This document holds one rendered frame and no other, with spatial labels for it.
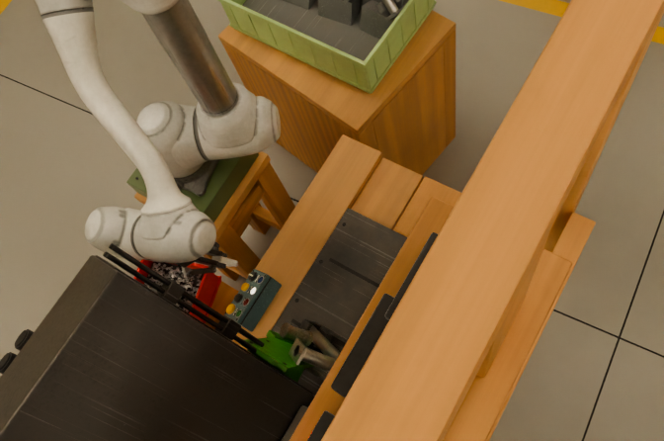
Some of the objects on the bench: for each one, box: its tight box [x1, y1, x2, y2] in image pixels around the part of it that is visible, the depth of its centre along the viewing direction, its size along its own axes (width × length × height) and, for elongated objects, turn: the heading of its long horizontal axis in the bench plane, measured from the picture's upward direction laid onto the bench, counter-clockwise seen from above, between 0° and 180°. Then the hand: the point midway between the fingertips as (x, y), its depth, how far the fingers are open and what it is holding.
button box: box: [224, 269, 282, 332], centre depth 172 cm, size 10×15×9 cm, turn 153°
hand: (224, 261), depth 164 cm, fingers closed
